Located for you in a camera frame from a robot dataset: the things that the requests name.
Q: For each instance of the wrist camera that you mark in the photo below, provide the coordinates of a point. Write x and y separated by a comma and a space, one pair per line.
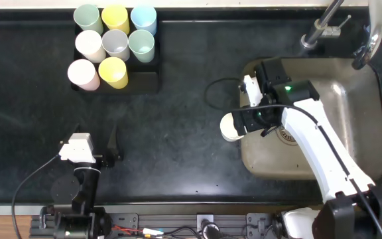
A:
252, 89
77, 147

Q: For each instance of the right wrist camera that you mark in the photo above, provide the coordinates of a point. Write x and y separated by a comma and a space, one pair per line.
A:
252, 89

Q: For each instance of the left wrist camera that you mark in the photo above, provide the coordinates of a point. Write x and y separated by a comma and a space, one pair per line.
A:
77, 147

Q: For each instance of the green cup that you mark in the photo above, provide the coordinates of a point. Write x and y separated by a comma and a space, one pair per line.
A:
141, 44
86, 16

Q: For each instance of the white cup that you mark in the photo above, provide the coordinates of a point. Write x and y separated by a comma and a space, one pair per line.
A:
227, 131
88, 43

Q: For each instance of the black tray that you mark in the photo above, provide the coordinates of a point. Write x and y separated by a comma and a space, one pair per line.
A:
144, 79

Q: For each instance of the steel sink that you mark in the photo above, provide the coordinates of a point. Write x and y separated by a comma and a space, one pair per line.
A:
360, 99

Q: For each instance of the steel tap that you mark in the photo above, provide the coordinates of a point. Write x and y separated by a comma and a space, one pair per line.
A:
375, 40

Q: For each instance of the grey cup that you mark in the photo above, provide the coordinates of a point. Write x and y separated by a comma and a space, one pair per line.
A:
115, 41

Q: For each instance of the mounting rail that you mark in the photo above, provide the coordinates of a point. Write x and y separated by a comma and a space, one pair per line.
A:
177, 222

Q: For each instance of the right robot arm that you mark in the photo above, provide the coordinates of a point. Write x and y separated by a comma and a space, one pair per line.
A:
323, 149

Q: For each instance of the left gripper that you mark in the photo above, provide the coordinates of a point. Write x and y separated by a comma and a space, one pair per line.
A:
101, 161

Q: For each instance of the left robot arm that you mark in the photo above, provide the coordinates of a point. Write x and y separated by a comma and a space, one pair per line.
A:
85, 196

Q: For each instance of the pink cup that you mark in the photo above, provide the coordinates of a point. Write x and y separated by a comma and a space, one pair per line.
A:
82, 73

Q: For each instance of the yellow cup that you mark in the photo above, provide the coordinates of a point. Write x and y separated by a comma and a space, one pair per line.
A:
114, 17
112, 70

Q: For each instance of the blue cup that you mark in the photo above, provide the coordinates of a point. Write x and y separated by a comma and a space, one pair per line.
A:
143, 17

